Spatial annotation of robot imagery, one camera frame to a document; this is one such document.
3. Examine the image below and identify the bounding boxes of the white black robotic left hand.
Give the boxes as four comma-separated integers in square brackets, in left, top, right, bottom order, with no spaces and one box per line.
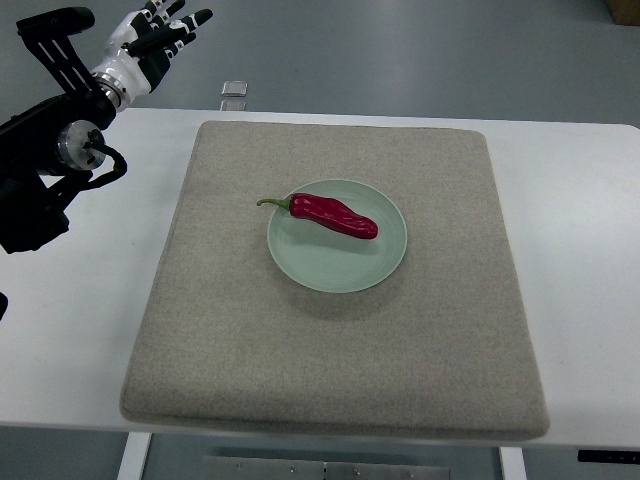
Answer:
[92,1,213,106]

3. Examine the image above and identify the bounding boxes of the red pepper with green stem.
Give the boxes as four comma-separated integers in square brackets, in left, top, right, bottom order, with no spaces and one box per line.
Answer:
[256,192,379,240]

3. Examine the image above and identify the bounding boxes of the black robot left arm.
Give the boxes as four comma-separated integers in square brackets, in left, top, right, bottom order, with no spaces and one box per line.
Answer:
[1,7,127,254]

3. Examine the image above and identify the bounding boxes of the silver floor socket plate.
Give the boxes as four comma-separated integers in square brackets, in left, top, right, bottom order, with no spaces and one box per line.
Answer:
[221,80,248,98]

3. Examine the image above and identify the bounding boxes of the light green round plate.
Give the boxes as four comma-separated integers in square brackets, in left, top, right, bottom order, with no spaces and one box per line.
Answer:
[267,179,408,293]

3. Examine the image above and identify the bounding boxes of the white left table leg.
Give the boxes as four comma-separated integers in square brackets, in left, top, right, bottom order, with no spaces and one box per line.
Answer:
[116,432,152,480]

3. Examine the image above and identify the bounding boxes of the white table leg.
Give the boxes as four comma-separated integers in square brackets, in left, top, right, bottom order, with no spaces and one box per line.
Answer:
[499,447,527,480]
[116,432,152,480]

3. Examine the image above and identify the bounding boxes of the grey metal table crossbar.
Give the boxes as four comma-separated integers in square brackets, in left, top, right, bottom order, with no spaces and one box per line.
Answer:
[200,456,450,480]

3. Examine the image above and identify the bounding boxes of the beige felt mat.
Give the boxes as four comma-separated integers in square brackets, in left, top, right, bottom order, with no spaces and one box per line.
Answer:
[120,121,550,440]

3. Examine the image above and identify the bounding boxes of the cardboard box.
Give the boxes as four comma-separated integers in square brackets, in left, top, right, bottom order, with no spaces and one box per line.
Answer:
[605,0,640,26]

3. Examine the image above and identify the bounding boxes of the white right table leg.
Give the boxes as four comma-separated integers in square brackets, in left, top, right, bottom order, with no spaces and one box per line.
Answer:
[499,447,527,480]

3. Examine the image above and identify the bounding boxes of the black table control panel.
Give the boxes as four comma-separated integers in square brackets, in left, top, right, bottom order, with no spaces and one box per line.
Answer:
[577,449,640,465]

